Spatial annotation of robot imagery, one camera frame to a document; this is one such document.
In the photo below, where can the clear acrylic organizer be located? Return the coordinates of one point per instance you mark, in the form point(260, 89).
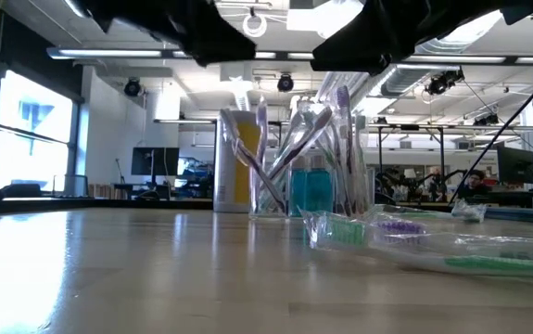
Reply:
point(270, 211)

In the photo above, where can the teal mouthwash bottle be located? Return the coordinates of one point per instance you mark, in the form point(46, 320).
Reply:
point(297, 192)
point(319, 192)

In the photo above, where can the white canister yellow label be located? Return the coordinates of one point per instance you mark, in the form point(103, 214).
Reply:
point(229, 185)

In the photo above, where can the black metal rig frame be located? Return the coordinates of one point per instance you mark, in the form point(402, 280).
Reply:
point(380, 158)

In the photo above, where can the black computer monitor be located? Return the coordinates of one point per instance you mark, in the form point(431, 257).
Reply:
point(515, 166)
point(155, 161)

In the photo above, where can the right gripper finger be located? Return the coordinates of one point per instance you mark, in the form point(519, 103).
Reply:
point(354, 48)

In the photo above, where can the person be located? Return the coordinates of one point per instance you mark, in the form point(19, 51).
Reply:
point(474, 183)

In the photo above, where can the pile of packaged toothbrushes right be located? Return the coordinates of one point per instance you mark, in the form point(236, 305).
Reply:
point(488, 265)

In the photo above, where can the black ceiling camera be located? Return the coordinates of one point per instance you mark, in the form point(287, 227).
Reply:
point(285, 82)
point(132, 87)
point(444, 82)

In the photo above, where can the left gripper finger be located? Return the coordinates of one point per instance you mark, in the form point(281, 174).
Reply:
point(219, 42)

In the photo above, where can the large window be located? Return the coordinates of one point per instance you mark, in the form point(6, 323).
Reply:
point(34, 153)

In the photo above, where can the overhead light bar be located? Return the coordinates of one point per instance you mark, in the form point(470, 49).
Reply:
point(108, 53)

